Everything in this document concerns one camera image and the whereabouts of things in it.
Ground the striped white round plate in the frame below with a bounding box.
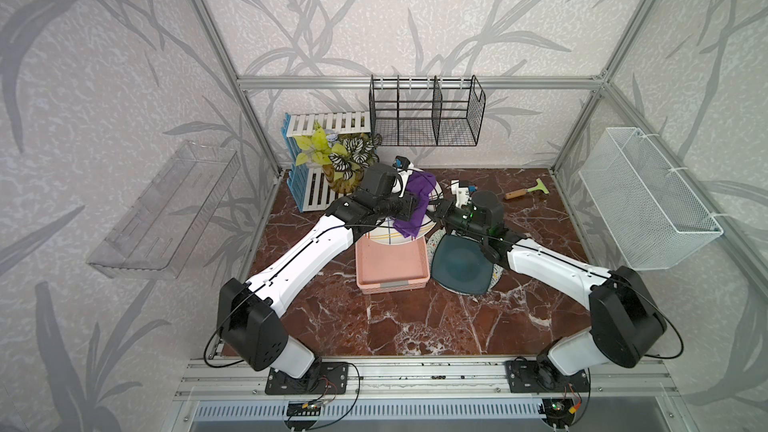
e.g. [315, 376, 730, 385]
[367, 169, 443, 245]

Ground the purple cloth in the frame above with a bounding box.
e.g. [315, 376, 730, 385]
[393, 171, 437, 238]

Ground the dark teal square plate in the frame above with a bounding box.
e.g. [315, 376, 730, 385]
[430, 233, 497, 296]

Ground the colourful mosaic round plate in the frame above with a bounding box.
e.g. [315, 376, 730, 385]
[427, 227, 502, 296]

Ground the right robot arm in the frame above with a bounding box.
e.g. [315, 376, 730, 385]
[428, 191, 667, 377]

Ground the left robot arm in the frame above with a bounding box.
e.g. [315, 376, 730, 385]
[213, 157, 419, 379]

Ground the pink plastic basket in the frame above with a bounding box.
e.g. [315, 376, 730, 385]
[355, 236, 430, 295]

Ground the potted plant yellow pot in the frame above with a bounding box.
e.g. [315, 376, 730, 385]
[294, 124, 382, 195]

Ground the blue white slatted crate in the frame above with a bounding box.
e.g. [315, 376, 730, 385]
[282, 111, 371, 212]

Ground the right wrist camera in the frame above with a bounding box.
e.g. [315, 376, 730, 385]
[450, 179, 477, 208]

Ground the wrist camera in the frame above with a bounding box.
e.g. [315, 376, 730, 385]
[450, 179, 477, 208]
[393, 156, 413, 193]

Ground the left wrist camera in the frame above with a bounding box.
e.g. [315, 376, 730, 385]
[393, 156, 413, 193]

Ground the black wire wall basket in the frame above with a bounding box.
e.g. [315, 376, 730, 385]
[369, 76, 487, 147]

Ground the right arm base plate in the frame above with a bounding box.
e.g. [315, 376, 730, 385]
[504, 357, 590, 394]

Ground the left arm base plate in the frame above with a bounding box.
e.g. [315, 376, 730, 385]
[265, 362, 350, 396]

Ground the white wire wall basket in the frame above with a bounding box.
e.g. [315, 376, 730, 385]
[579, 127, 724, 271]

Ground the clear plastic wall shelf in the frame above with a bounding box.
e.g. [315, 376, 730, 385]
[87, 141, 241, 280]

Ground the aluminium front rail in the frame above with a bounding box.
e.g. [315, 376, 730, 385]
[174, 356, 680, 400]

